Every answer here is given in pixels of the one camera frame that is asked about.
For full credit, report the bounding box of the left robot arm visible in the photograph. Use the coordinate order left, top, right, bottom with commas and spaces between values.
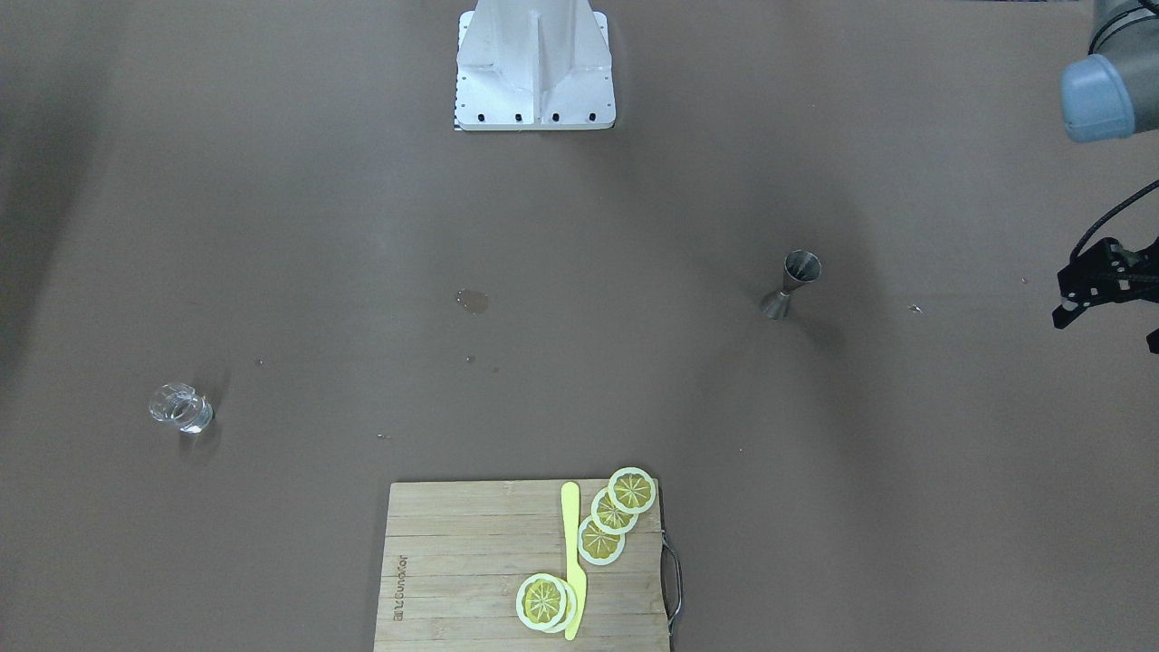
1051, 1, 1158, 330

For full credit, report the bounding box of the lemon slice middle row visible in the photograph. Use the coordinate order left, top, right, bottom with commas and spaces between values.
590, 486, 640, 535

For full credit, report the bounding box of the steel measuring jigger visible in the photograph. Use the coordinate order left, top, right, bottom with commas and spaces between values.
759, 249, 822, 321

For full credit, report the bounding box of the lemon slice outer row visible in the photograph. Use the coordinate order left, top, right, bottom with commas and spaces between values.
608, 466, 658, 514

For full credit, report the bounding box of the lemon slice under pair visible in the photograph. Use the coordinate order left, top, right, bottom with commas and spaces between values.
545, 580, 580, 633

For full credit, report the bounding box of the wooden cutting board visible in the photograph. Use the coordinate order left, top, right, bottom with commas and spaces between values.
373, 479, 681, 651

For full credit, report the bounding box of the yellow plastic knife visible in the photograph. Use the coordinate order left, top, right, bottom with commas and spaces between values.
560, 479, 588, 642

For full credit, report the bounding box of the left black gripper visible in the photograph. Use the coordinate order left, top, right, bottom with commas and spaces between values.
1051, 239, 1159, 356

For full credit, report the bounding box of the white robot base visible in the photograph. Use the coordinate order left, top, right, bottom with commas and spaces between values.
453, 1, 618, 132

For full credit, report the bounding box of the clear glass cup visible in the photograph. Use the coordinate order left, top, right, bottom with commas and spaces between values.
148, 383, 216, 435

